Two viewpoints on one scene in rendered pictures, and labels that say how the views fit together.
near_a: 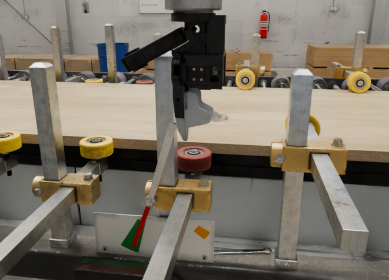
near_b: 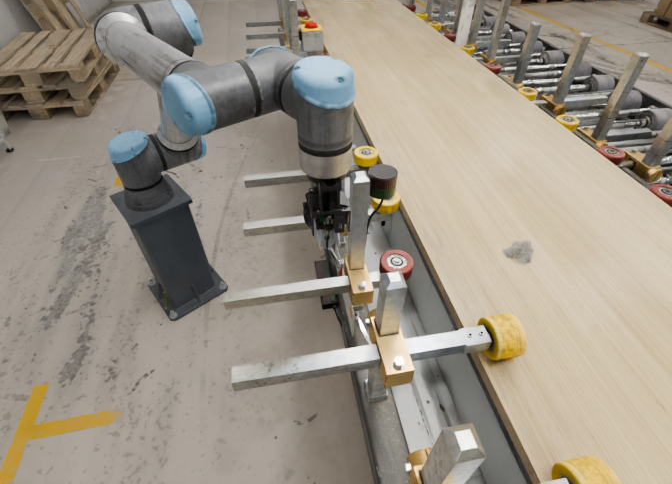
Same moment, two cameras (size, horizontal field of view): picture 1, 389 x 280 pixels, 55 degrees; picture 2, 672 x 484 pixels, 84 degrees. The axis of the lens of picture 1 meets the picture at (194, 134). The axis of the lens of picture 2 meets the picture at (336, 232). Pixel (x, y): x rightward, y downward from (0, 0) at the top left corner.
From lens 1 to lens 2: 79 cm
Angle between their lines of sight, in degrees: 64
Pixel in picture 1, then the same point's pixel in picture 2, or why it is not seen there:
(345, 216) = (250, 369)
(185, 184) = (356, 275)
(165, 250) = (270, 291)
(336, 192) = (288, 364)
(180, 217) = (311, 287)
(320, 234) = not seen: hidden behind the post
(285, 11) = not seen: outside the picture
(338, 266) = (390, 441)
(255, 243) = (433, 372)
